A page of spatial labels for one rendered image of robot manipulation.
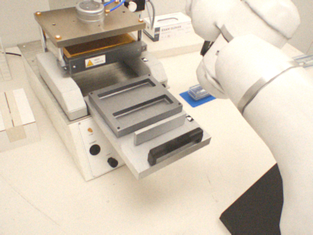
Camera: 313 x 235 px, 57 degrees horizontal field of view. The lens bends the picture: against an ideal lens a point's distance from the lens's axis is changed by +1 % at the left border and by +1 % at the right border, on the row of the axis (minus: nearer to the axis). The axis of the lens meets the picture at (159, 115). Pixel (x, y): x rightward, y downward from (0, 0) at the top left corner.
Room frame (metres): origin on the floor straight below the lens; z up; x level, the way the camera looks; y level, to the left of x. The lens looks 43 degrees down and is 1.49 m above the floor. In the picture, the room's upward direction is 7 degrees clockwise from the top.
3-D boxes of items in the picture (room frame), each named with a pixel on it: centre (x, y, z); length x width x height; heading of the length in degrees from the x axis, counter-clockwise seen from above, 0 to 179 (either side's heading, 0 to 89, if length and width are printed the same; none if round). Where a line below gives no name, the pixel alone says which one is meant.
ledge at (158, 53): (1.52, -0.19, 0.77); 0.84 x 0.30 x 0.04; 122
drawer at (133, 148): (0.55, 0.04, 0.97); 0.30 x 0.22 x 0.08; 40
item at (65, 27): (0.83, 0.24, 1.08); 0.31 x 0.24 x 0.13; 130
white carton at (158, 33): (1.39, 0.02, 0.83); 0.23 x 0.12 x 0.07; 126
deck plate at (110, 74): (0.82, 0.26, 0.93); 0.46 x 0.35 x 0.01; 40
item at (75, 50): (0.79, 0.23, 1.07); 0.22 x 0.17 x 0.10; 130
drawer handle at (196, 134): (0.45, -0.05, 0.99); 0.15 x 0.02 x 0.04; 130
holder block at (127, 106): (0.59, 0.07, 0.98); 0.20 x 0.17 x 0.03; 130
